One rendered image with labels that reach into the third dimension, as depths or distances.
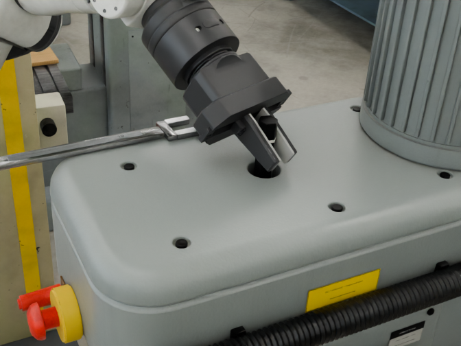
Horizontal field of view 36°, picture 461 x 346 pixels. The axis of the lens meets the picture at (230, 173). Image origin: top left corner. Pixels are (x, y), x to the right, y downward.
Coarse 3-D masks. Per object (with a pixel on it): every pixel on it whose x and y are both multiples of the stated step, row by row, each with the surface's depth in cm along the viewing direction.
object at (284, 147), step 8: (264, 112) 75; (256, 120) 77; (280, 128) 75; (280, 136) 75; (280, 144) 76; (288, 144) 75; (280, 152) 76; (288, 152) 75; (296, 152) 75; (288, 160) 76
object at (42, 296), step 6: (48, 288) 85; (30, 294) 84; (36, 294) 84; (42, 294) 84; (48, 294) 85; (18, 300) 84; (24, 300) 84; (30, 300) 84; (36, 300) 84; (42, 300) 84; (48, 300) 85; (24, 306) 84; (42, 306) 85
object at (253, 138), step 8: (240, 120) 74; (248, 120) 74; (232, 128) 75; (240, 128) 74; (248, 128) 74; (256, 128) 74; (240, 136) 75; (248, 136) 74; (256, 136) 74; (264, 136) 74; (248, 144) 75; (256, 144) 74; (264, 144) 73; (256, 152) 74; (264, 152) 74; (272, 152) 73; (264, 160) 74; (272, 160) 73; (280, 160) 73; (272, 168) 74
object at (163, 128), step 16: (144, 128) 82; (160, 128) 82; (192, 128) 82; (64, 144) 78; (80, 144) 78; (96, 144) 78; (112, 144) 79; (128, 144) 80; (0, 160) 74; (16, 160) 75; (32, 160) 75; (48, 160) 76
